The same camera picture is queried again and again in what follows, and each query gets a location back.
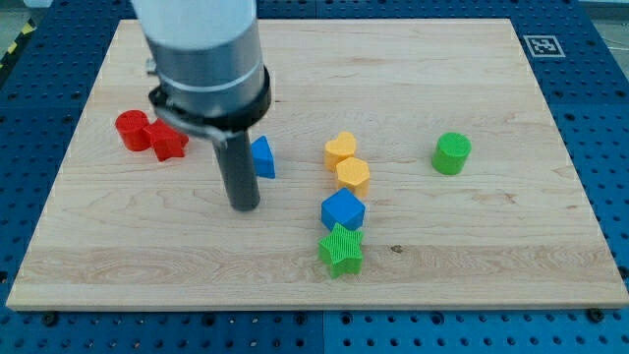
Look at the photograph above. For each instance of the black clamp ring mount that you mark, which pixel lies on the black clamp ring mount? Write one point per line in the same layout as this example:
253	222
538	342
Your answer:
218	129

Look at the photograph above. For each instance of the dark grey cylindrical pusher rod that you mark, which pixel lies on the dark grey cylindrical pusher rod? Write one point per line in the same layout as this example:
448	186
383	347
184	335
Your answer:
236	163

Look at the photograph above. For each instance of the yellow hexagon block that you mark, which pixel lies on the yellow hexagon block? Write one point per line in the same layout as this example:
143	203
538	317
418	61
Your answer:
354	174

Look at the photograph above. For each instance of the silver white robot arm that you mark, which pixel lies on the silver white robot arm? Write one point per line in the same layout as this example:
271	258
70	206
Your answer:
213	83

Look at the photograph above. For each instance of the blue triangle block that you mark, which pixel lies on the blue triangle block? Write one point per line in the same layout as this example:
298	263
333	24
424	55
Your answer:
263	158

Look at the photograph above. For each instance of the red star block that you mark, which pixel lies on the red star block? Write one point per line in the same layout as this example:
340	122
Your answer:
165	141

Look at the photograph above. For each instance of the red cylinder block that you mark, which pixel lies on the red cylinder block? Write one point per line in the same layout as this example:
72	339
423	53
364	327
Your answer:
130	125

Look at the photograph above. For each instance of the yellow heart block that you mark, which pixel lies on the yellow heart block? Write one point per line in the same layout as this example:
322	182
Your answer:
338	149

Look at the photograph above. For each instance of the blue cube block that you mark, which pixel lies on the blue cube block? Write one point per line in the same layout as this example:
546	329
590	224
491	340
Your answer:
345	208

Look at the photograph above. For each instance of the green star block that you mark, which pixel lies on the green star block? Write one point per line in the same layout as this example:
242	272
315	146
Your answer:
341	251

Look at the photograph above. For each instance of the light wooden board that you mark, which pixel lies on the light wooden board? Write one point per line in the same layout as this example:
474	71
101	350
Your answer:
122	231

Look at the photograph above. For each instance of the green cylinder block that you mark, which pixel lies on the green cylinder block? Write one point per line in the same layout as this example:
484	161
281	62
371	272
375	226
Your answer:
451	152

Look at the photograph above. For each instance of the white fiducial marker tag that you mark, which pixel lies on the white fiducial marker tag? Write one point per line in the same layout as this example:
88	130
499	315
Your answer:
544	46

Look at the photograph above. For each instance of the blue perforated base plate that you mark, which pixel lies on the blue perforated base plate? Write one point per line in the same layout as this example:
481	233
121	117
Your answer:
46	91

